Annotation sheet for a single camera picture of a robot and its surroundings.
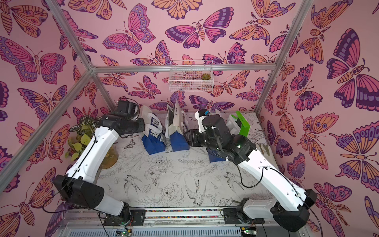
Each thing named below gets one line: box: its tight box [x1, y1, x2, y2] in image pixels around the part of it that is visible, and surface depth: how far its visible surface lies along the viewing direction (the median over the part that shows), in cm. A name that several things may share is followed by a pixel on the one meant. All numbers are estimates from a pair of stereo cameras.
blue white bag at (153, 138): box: [141, 104, 166, 156], surface depth 92 cm
